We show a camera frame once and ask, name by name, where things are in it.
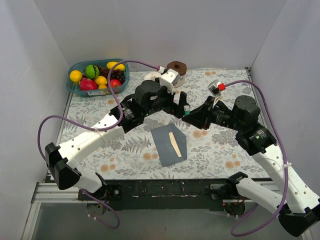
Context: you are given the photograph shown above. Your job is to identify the green white glue stick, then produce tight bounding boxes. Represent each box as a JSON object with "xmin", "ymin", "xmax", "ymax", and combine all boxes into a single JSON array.
[{"xmin": 183, "ymin": 105, "xmax": 190, "ymax": 116}]

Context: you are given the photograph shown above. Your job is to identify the cream letter paper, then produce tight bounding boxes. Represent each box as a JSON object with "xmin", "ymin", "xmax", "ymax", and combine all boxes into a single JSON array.
[{"xmin": 168, "ymin": 132, "xmax": 182, "ymax": 158}]

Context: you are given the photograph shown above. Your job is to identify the grey envelope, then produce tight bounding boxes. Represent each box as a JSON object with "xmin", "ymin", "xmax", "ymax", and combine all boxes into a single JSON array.
[{"xmin": 151, "ymin": 124, "xmax": 187, "ymax": 167}]

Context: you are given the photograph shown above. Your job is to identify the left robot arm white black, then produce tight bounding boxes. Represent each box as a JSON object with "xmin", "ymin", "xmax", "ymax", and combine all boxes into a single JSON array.
[{"xmin": 45, "ymin": 80, "xmax": 188, "ymax": 200}]

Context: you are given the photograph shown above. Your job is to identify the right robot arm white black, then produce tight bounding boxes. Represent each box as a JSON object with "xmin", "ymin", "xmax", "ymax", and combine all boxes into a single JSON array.
[{"xmin": 182, "ymin": 95, "xmax": 320, "ymax": 237}]

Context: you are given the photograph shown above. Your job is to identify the white toilet paper roll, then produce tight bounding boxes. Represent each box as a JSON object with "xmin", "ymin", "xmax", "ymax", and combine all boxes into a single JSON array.
[{"xmin": 144, "ymin": 71, "xmax": 162, "ymax": 81}]

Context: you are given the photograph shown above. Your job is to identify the red apple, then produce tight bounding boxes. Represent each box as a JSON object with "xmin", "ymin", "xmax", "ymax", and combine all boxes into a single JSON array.
[{"xmin": 107, "ymin": 79, "xmax": 122, "ymax": 88}]

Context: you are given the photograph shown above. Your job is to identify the floral table mat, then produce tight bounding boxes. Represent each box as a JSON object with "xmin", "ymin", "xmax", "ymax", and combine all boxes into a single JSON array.
[{"xmin": 51, "ymin": 69, "xmax": 281, "ymax": 181}]

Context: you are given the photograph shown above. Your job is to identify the dark purple grapes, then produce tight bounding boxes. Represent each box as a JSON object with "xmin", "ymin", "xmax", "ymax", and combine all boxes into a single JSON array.
[{"xmin": 95, "ymin": 65, "xmax": 125, "ymax": 84}]

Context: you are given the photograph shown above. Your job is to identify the brown toilet paper roll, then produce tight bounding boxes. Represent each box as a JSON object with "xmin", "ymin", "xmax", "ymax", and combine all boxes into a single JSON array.
[{"xmin": 166, "ymin": 61, "xmax": 187, "ymax": 88}]

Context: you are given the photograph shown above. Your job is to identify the small yellow fruit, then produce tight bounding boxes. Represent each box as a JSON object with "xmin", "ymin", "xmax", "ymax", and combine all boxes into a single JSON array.
[{"xmin": 98, "ymin": 84, "xmax": 108, "ymax": 89}]

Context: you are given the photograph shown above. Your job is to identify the yellow lemon centre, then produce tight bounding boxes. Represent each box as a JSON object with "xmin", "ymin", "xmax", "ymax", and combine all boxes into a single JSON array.
[{"xmin": 94, "ymin": 75, "xmax": 108, "ymax": 86}]

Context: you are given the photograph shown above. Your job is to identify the yellow lemon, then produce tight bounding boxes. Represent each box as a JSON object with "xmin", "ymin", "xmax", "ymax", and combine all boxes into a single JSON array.
[
  {"xmin": 94, "ymin": 75, "xmax": 108, "ymax": 86},
  {"xmin": 69, "ymin": 70, "xmax": 83, "ymax": 85}
]

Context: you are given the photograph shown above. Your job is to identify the green watermelon ball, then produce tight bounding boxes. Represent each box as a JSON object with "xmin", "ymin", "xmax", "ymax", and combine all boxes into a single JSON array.
[{"xmin": 84, "ymin": 64, "xmax": 100, "ymax": 80}]

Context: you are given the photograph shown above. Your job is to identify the pink dragon fruit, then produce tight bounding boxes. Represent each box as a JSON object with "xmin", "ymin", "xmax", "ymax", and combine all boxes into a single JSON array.
[{"xmin": 78, "ymin": 77, "xmax": 98, "ymax": 91}]

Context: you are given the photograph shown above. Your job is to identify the teal plastic fruit basket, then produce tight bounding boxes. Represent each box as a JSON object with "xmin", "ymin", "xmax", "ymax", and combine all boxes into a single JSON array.
[{"xmin": 66, "ymin": 58, "xmax": 130, "ymax": 98}]

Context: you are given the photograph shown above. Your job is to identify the yellow lemon left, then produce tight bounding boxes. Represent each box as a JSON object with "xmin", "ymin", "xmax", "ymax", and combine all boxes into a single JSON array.
[{"xmin": 69, "ymin": 70, "xmax": 83, "ymax": 85}]

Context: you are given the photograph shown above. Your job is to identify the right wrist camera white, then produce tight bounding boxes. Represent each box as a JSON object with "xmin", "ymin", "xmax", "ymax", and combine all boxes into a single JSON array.
[{"xmin": 207, "ymin": 79, "xmax": 226, "ymax": 106}]

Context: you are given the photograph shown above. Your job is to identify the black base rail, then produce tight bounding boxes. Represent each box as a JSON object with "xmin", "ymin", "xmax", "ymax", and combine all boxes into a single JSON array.
[{"xmin": 77, "ymin": 174, "xmax": 257, "ymax": 212}]

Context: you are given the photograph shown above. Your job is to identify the aluminium frame rail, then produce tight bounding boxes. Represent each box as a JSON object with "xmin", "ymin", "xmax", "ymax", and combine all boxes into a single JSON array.
[{"xmin": 21, "ymin": 181, "xmax": 313, "ymax": 240}]

